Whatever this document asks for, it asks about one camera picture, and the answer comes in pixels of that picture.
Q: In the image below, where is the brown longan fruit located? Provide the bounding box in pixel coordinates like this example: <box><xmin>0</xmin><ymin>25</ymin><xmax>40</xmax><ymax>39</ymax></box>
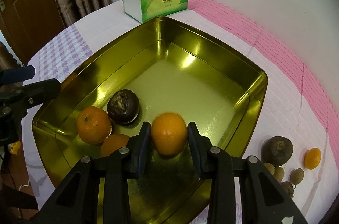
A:
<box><xmin>274</xmin><ymin>167</ymin><xmax>284</xmax><ymax>183</ymax></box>
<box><xmin>264</xmin><ymin>163</ymin><xmax>275</xmax><ymax>175</ymax></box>
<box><xmin>290</xmin><ymin>168</ymin><xmax>304</xmax><ymax>186</ymax></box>

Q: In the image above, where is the dark mangosteen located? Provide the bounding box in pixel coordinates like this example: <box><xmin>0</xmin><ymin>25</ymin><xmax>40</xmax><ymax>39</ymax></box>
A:
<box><xmin>107</xmin><ymin>89</ymin><xmax>140</xmax><ymax>125</ymax></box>
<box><xmin>261</xmin><ymin>136</ymin><xmax>294</xmax><ymax>167</ymax></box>

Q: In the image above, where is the small dark fruit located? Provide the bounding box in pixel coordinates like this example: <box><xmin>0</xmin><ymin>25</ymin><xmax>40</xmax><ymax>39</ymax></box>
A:
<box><xmin>280</xmin><ymin>182</ymin><xmax>294</xmax><ymax>199</ymax></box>

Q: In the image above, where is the small orange tangerine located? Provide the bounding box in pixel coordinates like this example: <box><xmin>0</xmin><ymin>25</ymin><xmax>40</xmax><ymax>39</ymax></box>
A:
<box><xmin>303</xmin><ymin>148</ymin><xmax>321</xmax><ymax>170</ymax></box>

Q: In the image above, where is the partly hidden tangerine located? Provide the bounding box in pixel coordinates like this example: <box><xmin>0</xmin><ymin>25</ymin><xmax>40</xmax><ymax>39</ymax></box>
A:
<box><xmin>101</xmin><ymin>134</ymin><xmax>130</xmax><ymax>157</ymax></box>

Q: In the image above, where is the dark mangosteen in tray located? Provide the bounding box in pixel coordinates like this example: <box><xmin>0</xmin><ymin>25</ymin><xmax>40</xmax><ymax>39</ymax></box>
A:
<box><xmin>107</xmin><ymin>89</ymin><xmax>140</xmax><ymax>125</ymax></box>

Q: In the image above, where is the tangerine with stem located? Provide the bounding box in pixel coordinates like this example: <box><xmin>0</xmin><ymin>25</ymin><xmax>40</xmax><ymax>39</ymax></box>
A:
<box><xmin>76</xmin><ymin>106</ymin><xmax>113</xmax><ymax>145</ymax></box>

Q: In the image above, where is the brown wooden door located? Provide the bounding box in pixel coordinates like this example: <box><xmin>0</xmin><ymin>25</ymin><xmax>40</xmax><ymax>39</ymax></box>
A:
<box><xmin>1</xmin><ymin>0</ymin><xmax>65</xmax><ymax>64</ymax></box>

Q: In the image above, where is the gold metal tin tray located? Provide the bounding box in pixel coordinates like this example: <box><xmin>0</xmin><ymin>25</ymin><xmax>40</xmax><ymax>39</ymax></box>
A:
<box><xmin>32</xmin><ymin>17</ymin><xmax>268</xmax><ymax>223</ymax></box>

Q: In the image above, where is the pink purple checked tablecloth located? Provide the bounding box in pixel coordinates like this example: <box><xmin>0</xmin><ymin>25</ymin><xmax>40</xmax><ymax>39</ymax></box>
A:
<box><xmin>21</xmin><ymin>0</ymin><xmax>339</xmax><ymax>224</ymax></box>

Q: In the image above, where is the green tissue pack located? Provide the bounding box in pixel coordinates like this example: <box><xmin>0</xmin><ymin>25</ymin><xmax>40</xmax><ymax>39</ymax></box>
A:
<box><xmin>122</xmin><ymin>0</ymin><xmax>189</xmax><ymax>23</ymax></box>

